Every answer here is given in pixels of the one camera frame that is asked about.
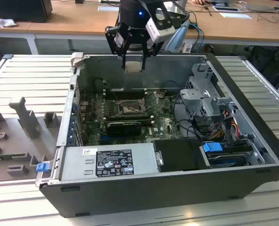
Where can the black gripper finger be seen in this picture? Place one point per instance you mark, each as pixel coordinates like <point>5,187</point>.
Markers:
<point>111,40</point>
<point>154,50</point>

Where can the silver square CPU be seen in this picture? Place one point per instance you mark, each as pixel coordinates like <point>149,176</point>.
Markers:
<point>132,67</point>

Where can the thin metal locking lever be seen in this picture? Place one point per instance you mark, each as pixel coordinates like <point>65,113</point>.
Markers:
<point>116,95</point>

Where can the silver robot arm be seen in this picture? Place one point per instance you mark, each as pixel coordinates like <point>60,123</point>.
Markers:
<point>182,2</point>

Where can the CPU socket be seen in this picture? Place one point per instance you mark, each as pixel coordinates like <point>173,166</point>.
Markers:
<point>127,109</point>

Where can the pale blue paper sheet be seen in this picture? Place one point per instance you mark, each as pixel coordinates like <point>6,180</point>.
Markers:
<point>108,8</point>

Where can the pale blue teach pendant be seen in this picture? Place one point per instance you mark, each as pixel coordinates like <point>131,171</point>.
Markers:
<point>177,40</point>

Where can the wooden desk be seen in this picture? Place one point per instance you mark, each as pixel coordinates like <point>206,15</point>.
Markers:
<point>82,21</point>

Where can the round coin battery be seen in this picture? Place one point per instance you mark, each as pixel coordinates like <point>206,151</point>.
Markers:
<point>161,95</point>

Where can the small black box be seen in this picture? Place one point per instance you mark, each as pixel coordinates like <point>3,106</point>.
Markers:
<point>79,1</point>

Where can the black RAM stick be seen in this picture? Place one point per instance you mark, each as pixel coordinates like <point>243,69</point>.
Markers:
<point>127,118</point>
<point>125,94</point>

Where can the metal drive cage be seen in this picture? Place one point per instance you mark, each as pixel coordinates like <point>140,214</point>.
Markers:
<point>193,96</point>

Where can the green motherboard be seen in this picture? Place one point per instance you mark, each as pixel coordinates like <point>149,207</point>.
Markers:
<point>162,122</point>

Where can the black graphics card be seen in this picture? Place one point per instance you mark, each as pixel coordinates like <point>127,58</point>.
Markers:
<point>122,128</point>

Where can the white paper sheet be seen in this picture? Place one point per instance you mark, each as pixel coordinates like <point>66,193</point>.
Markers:
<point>235,15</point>

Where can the black computer box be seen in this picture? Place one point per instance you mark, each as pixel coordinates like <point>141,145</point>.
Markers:
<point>19,10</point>

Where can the black plastic shroud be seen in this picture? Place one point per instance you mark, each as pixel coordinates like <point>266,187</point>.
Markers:
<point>177,155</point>

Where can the crumpled white paper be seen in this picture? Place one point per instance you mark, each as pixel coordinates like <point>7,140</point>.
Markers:
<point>2,22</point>

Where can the black office chair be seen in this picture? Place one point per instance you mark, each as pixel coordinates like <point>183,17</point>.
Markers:
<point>266,66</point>

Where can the silver power supply unit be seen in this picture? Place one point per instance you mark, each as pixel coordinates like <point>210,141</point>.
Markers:
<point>75,162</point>

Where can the hard disk drive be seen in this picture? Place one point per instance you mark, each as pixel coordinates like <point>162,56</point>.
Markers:
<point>226,160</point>

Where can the grey parts rack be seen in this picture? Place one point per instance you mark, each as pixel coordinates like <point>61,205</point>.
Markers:
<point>12,136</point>

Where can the blue case latch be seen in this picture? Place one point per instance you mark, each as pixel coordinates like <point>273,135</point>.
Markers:
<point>42,168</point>

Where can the black PC case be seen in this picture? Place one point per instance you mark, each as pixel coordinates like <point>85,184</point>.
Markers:
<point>129,200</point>

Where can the green RAM stick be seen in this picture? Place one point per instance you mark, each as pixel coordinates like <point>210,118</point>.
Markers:
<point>2,157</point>

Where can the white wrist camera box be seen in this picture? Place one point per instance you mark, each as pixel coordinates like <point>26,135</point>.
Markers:
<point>158,28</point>

